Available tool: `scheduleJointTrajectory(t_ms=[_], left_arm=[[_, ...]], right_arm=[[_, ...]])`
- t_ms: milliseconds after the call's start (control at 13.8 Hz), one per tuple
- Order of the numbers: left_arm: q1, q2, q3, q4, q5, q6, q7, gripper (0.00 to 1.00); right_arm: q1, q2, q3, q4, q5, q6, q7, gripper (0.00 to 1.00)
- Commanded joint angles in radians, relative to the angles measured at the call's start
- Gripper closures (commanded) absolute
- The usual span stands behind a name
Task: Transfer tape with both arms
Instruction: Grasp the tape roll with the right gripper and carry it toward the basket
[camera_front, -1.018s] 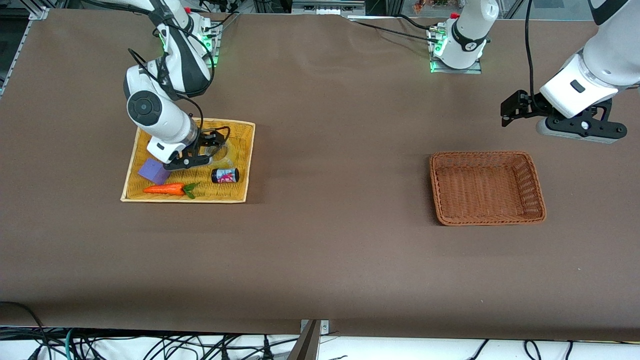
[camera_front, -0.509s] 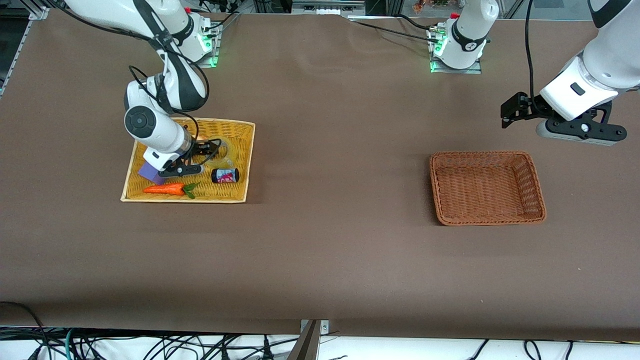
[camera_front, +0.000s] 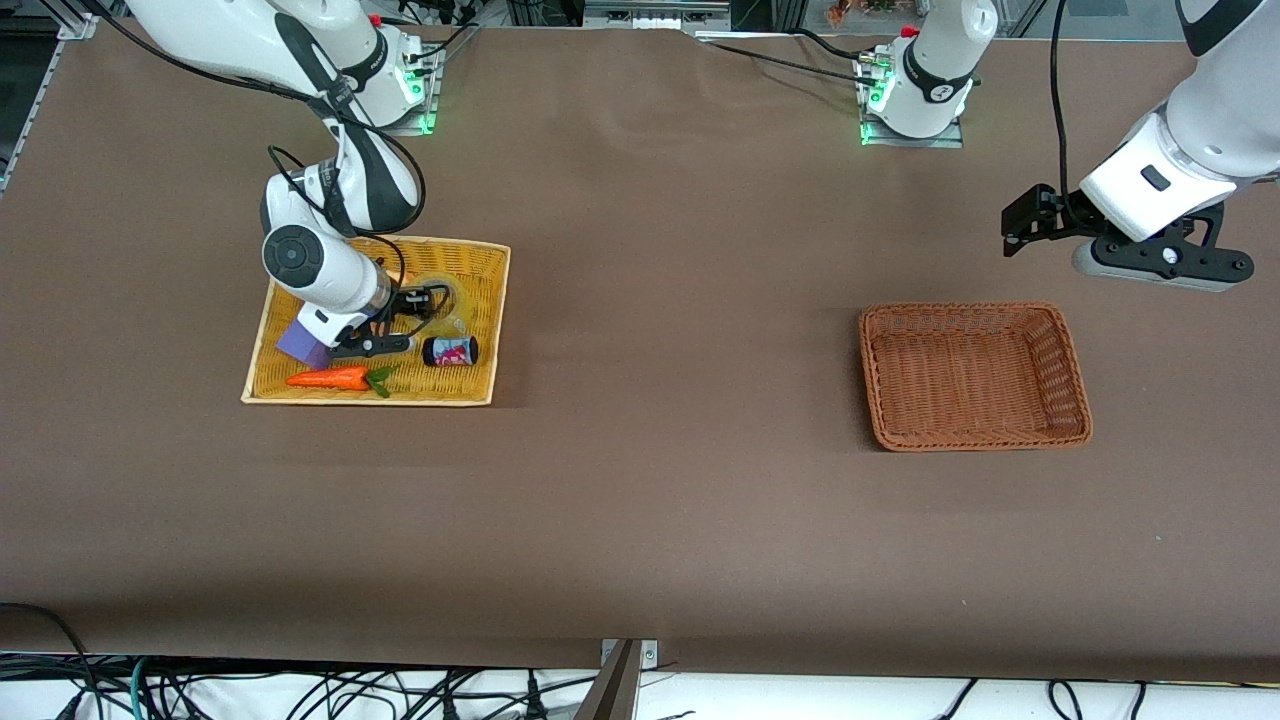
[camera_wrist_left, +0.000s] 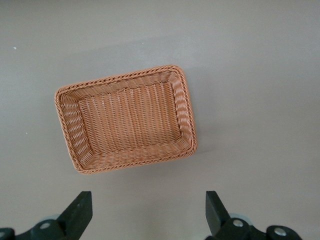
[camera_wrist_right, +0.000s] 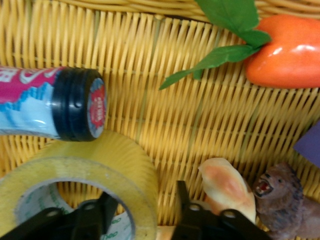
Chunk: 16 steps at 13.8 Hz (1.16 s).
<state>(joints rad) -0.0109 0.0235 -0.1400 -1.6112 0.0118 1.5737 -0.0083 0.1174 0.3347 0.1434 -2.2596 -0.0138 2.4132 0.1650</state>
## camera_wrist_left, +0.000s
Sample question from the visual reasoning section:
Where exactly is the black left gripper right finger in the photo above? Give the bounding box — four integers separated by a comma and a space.
204, 190, 301, 240

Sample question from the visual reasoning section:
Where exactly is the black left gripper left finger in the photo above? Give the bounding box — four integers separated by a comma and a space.
0, 190, 94, 240

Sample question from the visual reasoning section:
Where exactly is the brown woven rectangular basket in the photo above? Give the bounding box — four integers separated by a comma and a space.
53, 64, 196, 176

